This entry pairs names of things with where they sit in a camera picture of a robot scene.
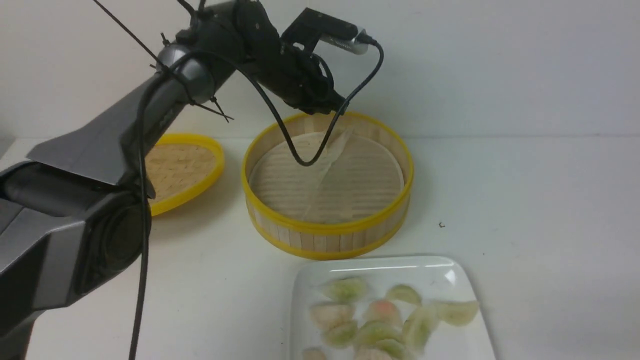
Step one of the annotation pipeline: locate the white dumpling bottom left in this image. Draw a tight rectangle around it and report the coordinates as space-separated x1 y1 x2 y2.
301 347 328 360

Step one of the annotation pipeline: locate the white dumpling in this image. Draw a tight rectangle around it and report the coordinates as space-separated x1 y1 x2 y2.
301 347 328 360
309 302 355 331
354 346 394 360

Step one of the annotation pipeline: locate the green dumpling top left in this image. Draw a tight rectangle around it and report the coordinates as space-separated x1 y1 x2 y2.
320 276 370 303

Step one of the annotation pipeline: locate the bamboo steamer lid yellow rim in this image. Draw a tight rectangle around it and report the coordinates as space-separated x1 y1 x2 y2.
145 133 226 217

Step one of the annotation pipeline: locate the black camera cable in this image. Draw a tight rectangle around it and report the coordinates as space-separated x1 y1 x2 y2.
129 30 385 360

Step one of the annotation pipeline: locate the green dumpling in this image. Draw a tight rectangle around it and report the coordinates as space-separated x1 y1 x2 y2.
320 276 370 303
385 284 423 306
321 320 359 350
374 338 415 360
433 300 480 327
352 320 403 348
401 303 440 354

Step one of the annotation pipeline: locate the green dumpling top middle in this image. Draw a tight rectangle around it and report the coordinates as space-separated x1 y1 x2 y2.
385 284 423 306

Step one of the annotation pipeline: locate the bamboo steamer basket yellow rim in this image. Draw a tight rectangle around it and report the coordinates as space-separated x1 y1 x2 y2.
241 112 414 260

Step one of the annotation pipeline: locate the green dumpling lower left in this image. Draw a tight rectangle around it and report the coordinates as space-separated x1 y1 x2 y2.
321 320 359 350

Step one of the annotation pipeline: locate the white square plate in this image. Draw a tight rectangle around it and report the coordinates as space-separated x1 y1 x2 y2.
285 256 495 360

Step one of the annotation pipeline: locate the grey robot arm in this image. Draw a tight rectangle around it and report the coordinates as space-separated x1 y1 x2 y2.
0 0 352 360

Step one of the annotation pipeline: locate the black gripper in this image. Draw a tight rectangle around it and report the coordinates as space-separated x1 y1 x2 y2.
235 0 345 115

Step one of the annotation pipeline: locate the green dumpling right centre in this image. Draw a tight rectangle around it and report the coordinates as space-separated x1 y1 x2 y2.
401 303 440 354

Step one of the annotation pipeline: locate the green dumpling bottom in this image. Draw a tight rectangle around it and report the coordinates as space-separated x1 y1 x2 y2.
374 338 415 360

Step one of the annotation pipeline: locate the pink dumpling centre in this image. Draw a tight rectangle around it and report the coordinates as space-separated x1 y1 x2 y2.
362 299 403 327

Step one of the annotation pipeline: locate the white steamer liner cloth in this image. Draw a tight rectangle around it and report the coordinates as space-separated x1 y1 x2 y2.
247 126 405 224

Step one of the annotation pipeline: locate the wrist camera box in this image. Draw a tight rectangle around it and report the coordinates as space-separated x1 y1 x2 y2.
280 7 370 55

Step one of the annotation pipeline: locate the white dumpling bottom middle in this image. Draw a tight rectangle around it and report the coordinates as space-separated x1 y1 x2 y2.
354 346 394 360

